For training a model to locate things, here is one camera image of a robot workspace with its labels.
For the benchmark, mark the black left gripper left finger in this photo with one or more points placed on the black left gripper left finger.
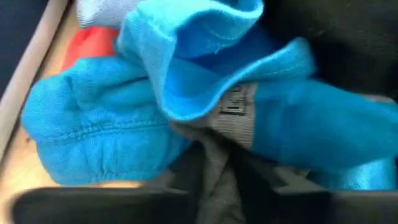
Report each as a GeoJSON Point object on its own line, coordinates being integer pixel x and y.
{"type": "Point", "coordinates": [93, 205]}

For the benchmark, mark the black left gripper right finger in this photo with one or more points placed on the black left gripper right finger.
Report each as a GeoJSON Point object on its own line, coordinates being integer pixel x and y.
{"type": "Point", "coordinates": [342, 208]}

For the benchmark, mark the bright blue sweatshirt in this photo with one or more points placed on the bright blue sweatshirt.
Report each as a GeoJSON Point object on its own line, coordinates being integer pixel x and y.
{"type": "Point", "coordinates": [93, 118]}

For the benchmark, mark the light blue garment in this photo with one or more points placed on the light blue garment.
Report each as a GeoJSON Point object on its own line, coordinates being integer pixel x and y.
{"type": "Point", "coordinates": [102, 11]}

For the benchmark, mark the red garment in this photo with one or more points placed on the red garment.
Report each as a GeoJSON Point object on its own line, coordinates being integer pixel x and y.
{"type": "Point", "coordinates": [90, 43]}

